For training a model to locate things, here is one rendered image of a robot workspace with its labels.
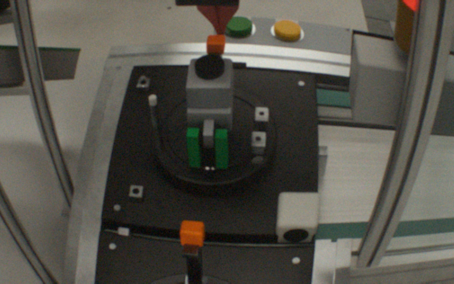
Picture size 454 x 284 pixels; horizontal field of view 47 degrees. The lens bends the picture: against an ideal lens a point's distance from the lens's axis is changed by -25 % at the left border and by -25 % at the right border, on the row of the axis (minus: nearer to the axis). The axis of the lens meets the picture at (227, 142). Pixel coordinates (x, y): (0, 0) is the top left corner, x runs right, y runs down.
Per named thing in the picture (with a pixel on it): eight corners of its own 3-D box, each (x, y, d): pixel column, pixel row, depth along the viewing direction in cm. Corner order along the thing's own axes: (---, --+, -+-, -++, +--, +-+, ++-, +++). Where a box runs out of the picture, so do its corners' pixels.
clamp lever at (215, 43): (208, 84, 77) (207, 34, 72) (226, 84, 77) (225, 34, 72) (205, 104, 75) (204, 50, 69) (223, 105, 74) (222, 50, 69)
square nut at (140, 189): (131, 189, 71) (130, 184, 71) (144, 191, 71) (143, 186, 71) (129, 201, 70) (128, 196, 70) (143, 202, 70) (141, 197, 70)
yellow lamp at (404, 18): (389, 20, 46) (392, -21, 42) (434, 30, 46) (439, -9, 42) (400, 58, 43) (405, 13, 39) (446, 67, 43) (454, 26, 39)
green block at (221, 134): (217, 159, 71) (215, 128, 68) (228, 159, 71) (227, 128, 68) (216, 168, 71) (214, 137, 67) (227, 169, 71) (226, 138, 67)
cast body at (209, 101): (192, 87, 73) (190, 43, 68) (233, 87, 73) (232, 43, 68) (186, 147, 68) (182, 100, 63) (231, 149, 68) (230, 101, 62)
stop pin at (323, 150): (315, 166, 79) (318, 145, 76) (324, 166, 79) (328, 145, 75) (315, 175, 78) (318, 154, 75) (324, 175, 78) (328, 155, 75)
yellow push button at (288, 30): (273, 27, 91) (273, 17, 90) (300, 29, 91) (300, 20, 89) (274, 43, 89) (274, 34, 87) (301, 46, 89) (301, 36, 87)
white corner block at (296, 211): (276, 211, 72) (279, 190, 69) (315, 211, 72) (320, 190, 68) (274, 245, 69) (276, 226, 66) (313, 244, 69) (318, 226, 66)
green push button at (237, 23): (225, 24, 92) (225, 14, 90) (253, 25, 91) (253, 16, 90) (223, 40, 89) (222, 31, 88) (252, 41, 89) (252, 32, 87)
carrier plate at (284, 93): (133, 78, 85) (132, 67, 84) (315, 85, 84) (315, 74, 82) (103, 228, 70) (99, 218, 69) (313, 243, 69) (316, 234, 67)
